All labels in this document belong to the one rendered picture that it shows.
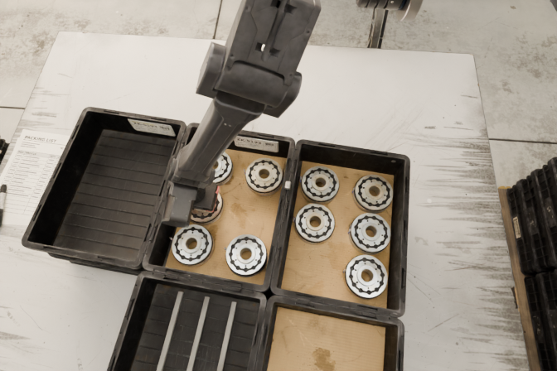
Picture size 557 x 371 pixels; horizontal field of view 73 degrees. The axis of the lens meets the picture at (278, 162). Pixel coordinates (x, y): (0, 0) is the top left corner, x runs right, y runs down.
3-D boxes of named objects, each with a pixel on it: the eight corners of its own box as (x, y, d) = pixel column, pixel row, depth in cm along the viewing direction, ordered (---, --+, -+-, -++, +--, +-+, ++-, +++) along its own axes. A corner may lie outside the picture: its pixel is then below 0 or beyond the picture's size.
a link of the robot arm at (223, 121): (303, 60, 45) (215, 27, 41) (300, 101, 42) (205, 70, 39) (215, 168, 82) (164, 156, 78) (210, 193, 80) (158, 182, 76)
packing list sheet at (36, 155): (18, 129, 129) (16, 128, 128) (84, 133, 128) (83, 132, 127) (-22, 222, 115) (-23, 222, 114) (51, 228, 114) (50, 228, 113)
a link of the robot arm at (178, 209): (216, 166, 77) (174, 156, 74) (206, 221, 73) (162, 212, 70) (204, 181, 88) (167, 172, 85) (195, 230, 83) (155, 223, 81)
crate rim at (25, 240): (88, 109, 107) (84, 105, 105) (190, 125, 105) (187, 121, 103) (24, 248, 91) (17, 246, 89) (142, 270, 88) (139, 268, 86)
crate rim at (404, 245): (296, 142, 102) (297, 137, 100) (408, 159, 100) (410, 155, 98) (268, 294, 86) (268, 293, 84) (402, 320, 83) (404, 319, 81)
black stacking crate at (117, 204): (103, 127, 116) (85, 107, 106) (196, 142, 113) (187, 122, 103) (47, 255, 99) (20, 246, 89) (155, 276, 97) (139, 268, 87)
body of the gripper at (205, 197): (211, 210, 90) (205, 201, 84) (171, 203, 91) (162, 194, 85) (218, 185, 93) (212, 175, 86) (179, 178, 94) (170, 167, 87)
